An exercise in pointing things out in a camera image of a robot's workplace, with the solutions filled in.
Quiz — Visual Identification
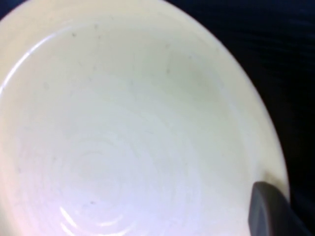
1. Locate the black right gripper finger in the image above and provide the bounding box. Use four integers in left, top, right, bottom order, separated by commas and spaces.
247, 181, 306, 236

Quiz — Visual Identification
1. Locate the yellow plate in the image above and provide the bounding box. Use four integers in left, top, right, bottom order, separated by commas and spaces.
0, 0, 290, 236

